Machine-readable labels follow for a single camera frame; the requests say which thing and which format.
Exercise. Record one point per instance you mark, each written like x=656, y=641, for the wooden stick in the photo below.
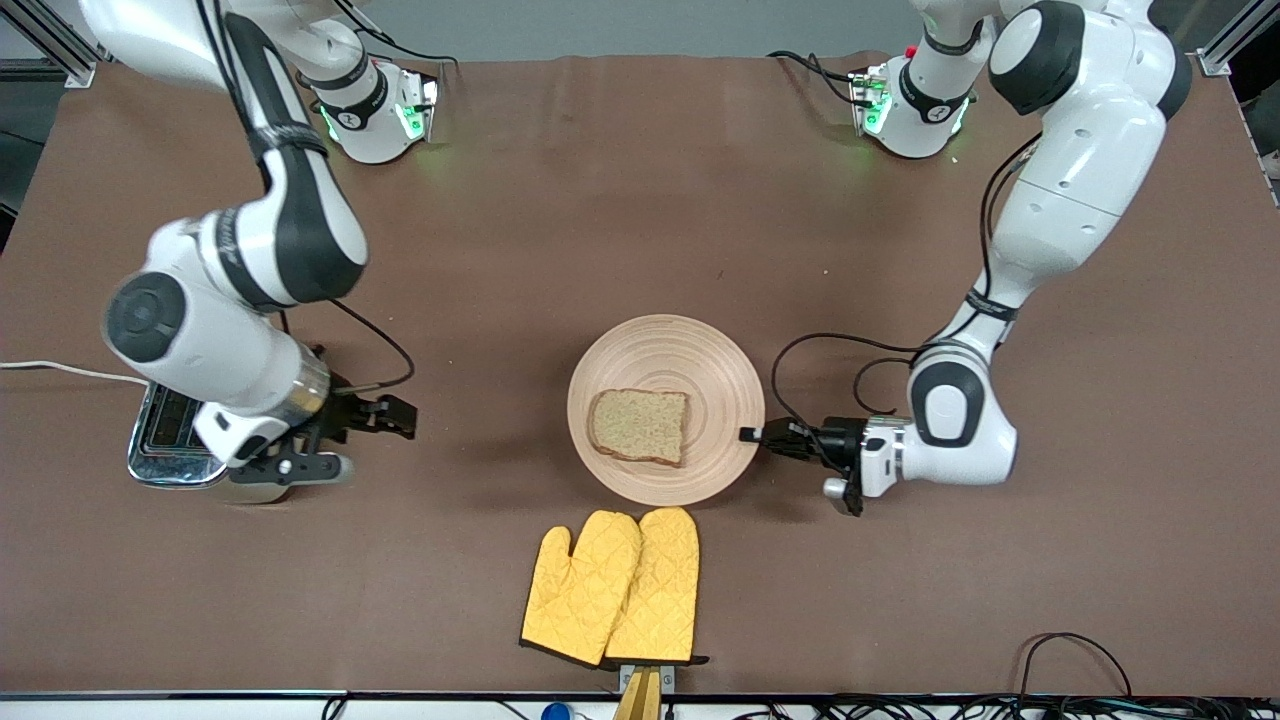
x=640, y=700

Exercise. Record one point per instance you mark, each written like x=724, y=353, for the brown bread slice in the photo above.
x=640, y=425

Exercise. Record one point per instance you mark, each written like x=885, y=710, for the aluminium frame profile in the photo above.
x=55, y=45
x=1235, y=40

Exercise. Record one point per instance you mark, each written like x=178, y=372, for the yellow quilted oven mitt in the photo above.
x=575, y=590
x=660, y=590

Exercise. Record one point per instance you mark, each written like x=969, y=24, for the round wooden plate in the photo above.
x=665, y=350

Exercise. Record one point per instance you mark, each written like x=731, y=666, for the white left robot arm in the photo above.
x=1080, y=160

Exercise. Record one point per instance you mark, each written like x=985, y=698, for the small metal bracket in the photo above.
x=668, y=678

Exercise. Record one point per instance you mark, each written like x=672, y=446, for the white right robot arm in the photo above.
x=230, y=340

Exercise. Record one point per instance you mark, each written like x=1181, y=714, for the cream and chrome toaster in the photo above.
x=160, y=462

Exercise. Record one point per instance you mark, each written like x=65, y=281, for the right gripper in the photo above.
x=341, y=413

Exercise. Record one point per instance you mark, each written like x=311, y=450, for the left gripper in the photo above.
x=838, y=439

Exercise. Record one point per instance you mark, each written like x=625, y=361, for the blue round cap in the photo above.
x=555, y=712

